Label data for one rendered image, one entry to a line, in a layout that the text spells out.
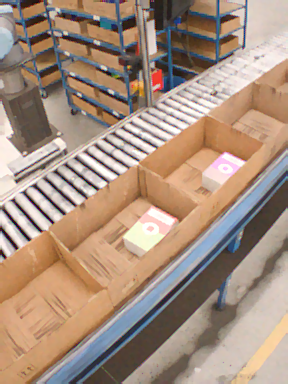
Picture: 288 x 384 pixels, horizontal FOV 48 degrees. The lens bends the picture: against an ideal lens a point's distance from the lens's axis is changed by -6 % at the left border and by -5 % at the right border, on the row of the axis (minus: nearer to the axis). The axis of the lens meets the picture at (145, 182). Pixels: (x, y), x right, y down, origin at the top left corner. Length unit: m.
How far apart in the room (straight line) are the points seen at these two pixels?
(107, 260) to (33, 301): 0.28
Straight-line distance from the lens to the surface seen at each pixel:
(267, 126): 1.68
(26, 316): 1.15
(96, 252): 1.19
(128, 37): 2.43
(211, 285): 1.40
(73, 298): 1.12
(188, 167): 1.43
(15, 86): 1.80
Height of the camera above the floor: 1.86
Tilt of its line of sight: 45 degrees down
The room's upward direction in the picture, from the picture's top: 7 degrees counter-clockwise
